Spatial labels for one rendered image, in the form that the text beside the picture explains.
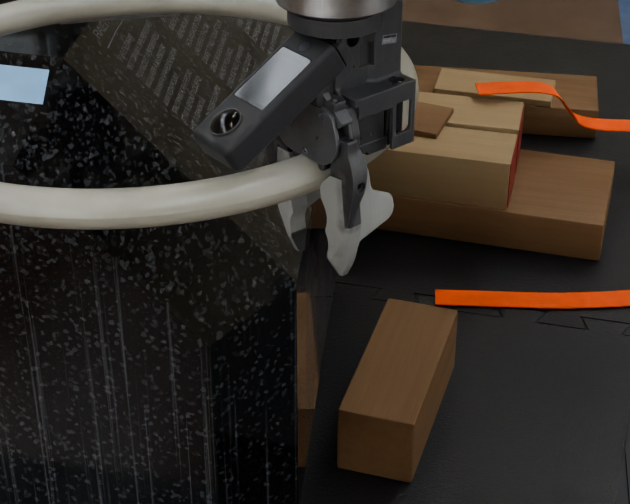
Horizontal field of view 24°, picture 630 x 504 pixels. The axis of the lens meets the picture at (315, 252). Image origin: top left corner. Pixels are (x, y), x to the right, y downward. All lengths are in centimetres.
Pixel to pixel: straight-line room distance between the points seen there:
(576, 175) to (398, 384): 78
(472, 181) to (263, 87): 169
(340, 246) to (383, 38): 16
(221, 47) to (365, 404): 66
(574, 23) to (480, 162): 106
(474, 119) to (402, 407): 80
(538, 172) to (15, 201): 189
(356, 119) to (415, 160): 164
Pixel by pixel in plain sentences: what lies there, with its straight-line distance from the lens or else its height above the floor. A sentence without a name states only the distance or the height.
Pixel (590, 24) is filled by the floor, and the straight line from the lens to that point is 370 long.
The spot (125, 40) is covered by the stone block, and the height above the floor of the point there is 84.
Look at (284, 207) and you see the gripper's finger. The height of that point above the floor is 95.
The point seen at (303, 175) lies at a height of 100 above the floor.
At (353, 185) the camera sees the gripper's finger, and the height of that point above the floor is 100.
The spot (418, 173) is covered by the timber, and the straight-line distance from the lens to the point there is 273.
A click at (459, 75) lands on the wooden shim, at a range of 320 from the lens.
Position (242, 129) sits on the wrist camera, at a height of 106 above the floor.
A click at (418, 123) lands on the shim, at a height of 21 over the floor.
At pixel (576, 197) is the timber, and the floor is 10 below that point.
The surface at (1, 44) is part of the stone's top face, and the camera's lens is 161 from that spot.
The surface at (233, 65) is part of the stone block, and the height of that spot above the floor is 75.
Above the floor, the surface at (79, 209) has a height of 100.
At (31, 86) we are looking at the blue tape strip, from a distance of 157.
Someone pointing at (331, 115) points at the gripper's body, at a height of 105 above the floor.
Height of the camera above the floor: 157
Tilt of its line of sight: 34 degrees down
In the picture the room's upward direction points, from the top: straight up
